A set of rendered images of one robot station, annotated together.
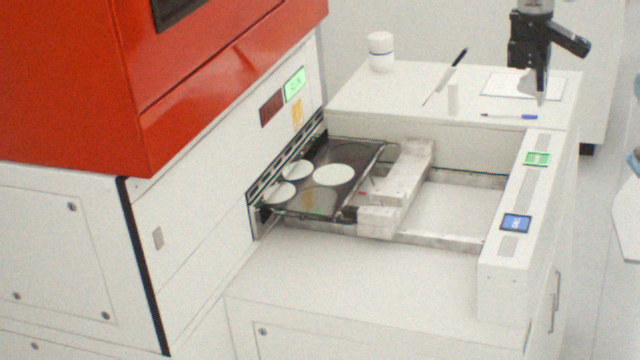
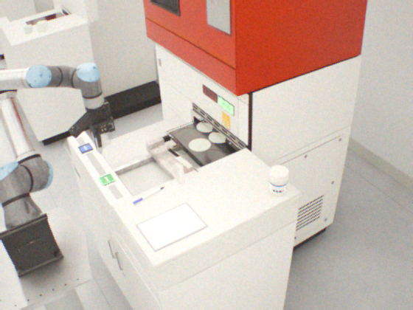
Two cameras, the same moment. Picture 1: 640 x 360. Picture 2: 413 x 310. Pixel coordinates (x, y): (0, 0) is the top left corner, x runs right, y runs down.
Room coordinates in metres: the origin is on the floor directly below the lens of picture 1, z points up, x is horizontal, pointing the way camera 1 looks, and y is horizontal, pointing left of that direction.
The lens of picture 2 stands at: (2.61, -1.35, 2.07)
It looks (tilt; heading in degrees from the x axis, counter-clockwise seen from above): 37 degrees down; 125
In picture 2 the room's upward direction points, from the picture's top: 3 degrees counter-clockwise
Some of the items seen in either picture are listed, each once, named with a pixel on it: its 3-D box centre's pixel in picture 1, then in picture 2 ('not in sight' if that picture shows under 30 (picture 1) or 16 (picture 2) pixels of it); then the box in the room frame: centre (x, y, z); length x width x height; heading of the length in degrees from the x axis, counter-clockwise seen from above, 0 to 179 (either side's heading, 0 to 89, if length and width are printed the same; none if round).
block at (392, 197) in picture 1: (387, 196); (163, 150); (1.54, -0.13, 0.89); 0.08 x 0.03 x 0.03; 65
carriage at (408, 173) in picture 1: (398, 190); (172, 164); (1.61, -0.17, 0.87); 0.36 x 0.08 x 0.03; 155
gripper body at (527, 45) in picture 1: (531, 38); (99, 117); (1.53, -0.45, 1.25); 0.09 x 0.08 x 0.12; 65
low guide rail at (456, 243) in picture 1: (386, 233); (155, 156); (1.48, -0.12, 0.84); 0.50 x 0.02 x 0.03; 65
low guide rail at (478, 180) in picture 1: (419, 173); not in sight; (1.73, -0.23, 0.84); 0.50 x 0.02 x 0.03; 65
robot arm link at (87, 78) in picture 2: not in sight; (88, 80); (1.52, -0.46, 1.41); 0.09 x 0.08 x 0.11; 8
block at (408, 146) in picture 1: (417, 146); not in sight; (1.76, -0.24, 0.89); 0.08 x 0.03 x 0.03; 65
